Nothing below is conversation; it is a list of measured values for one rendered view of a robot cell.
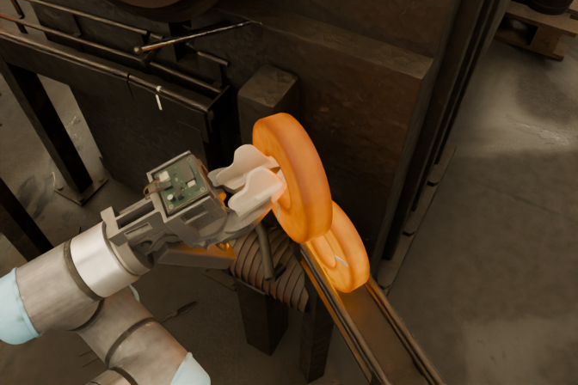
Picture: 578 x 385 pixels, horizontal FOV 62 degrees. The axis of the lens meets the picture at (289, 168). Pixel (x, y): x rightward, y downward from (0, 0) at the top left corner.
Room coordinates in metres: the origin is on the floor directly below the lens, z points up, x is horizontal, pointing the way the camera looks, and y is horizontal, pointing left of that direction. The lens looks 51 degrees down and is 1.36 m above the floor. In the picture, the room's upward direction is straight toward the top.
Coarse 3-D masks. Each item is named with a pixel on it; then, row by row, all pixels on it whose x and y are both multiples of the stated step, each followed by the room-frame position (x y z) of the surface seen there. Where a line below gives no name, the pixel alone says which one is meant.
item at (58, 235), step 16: (0, 192) 0.73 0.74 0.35; (0, 208) 0.70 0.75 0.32; (16, 208) 0.74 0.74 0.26; (0, 224) 0.70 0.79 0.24; (16, 224) 0.71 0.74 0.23; (32, 224) 0.75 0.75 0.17; (16, 240) 0.70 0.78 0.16; (32, 240) 0.71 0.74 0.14; (48, 240) 0.76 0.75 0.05; (64, 240) 0.79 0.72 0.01; (16, 256) 0.73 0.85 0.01; (32, 256) 0.70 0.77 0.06
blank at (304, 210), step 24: (264, 120) 0.38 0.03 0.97; (288, 120) 0.37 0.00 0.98; (264, 144) 0.38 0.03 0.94; (288, 144) 0.34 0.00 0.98; (312, 144) 0.34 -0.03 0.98; (288, 168) 0.32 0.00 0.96; (312, 168) 0.31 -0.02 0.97; (288, 192) 0.35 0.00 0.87; (312, 192) 0.30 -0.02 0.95; (288, 216) 0.31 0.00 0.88; (312, 216) 0.28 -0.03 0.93
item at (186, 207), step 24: (168, 168) 0.32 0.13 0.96; (192, 168) 0.32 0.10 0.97; (144, 192) 0.30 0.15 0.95; (168, 192) 0.29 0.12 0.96; (192, 192) 0.29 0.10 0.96; (216, 192) 0.32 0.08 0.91; (120, 216) 0.27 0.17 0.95; (144, 216) 0.27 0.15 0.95; (168, 216) 0.27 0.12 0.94; (192, 216) 0.28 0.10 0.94; (216, 216) 0.29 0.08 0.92; (120, 240) 0.25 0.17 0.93; (144, 240) 0.26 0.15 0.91; (168, 240) 0.27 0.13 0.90; (192, 240) 0.26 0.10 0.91; (216, 240) 0.28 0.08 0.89; (144, 264) 0.24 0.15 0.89
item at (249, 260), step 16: (272, 224) 0.54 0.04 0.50; (240, 240) 0.49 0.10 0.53; (256, 240) 0.48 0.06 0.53; (272, 240) 0.48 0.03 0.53; (240, 256) 0.46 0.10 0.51; (256, 256) 0.45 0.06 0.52; (272, 256) 0.45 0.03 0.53; (288, 256) 0.45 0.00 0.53; (240, 272) 0.44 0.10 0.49; (256, 272) 0.43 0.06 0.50; (288, 272) 0.42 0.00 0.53; (240, 288) 0.46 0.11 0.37; (256, 288) 0.42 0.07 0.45; (272, 288) 0.40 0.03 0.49; (288, 288) 0.40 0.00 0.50; (304, 288) 0.39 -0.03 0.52; (240, 304) 0.46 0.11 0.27; (256, 304) 0.44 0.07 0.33; (272, 304) 0.44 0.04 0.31; (288, 304) 0.38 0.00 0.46; (304, 304) 0.37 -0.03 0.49; (256, 320) 0.44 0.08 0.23; (272, 320) 0.44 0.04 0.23; (256, 336) 0.44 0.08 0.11; (272, 336) 0.44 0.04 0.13; (272, 352) 0.43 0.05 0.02
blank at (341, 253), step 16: (336, 208) 0.39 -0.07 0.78; (336, 224) 0.36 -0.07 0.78; (352, 224) 0.37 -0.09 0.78; (320, 240) 0.40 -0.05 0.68; (336, 240) 0.34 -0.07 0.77; (352, 240) 0.34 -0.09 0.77; (320, 256) 0.37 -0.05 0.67; (336, 256) 0.34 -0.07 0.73; (352, 256) 0.33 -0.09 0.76; (336, 272) 0.33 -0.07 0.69; (352, 272) 0.31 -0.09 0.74; (368, 272) 0.32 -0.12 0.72; (336, 288) 0.33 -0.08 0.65; (352, 288) 0.30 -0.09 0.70
